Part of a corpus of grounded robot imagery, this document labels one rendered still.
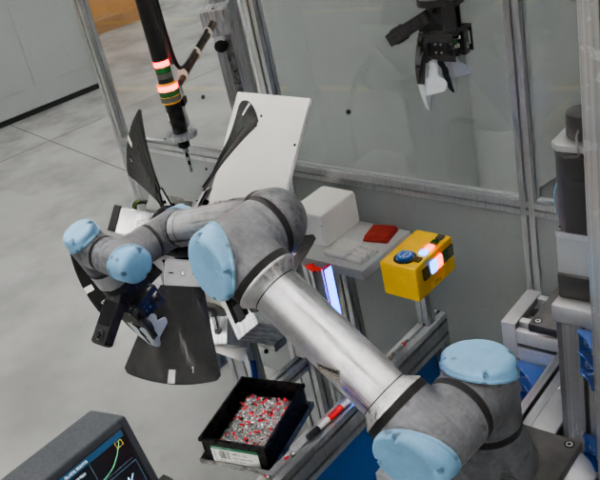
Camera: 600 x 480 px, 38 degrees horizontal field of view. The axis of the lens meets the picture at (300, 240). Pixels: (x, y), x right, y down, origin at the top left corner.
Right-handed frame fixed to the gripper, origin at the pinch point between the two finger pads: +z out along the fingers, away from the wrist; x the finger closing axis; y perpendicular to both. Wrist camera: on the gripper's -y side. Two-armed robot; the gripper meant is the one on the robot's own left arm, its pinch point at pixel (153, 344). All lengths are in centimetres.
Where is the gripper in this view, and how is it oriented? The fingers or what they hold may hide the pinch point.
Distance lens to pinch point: 199.2
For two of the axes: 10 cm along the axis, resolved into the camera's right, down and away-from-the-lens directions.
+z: 3.6, 6.8, 6.4
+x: -7.6, -1.8, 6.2
